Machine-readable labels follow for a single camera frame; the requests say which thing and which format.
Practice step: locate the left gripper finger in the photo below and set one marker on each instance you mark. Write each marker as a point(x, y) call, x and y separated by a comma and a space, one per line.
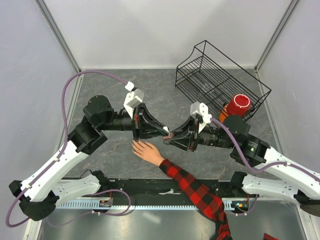
point(148, 117)
point(151, 130)

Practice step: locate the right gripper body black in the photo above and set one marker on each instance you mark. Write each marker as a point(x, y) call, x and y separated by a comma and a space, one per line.
point(195, 139)

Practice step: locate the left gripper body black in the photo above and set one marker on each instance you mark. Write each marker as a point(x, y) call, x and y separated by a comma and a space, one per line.
point(138, 119)

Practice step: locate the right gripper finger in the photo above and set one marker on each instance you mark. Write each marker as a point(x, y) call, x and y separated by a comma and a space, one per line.
point(182, 143)
point(184, 127)

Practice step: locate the glitter red nail polish bottle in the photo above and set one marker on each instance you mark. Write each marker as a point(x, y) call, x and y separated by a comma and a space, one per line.
point(168, 138)

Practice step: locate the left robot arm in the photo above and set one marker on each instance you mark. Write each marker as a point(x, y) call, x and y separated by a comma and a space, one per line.
point(41, 193)

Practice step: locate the red plaid sleeve forearm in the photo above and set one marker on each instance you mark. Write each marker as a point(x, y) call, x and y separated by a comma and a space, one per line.
point(199, 194)

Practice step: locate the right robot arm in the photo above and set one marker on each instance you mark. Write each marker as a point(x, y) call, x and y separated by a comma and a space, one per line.
point(271, 173)

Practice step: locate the orange cup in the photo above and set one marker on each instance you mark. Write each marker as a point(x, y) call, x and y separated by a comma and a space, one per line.
point(224, 113)

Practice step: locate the red mug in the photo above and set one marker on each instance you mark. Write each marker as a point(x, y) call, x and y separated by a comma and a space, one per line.
point(238, 105)

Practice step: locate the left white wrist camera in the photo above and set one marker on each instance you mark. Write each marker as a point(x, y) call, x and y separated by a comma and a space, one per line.
point(132, 100)

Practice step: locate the black wire rack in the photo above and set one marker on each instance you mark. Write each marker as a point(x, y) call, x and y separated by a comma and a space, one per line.
point(210, 76)

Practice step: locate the white slotted cable duct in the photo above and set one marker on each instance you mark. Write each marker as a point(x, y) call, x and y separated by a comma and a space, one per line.
point(96, 204)

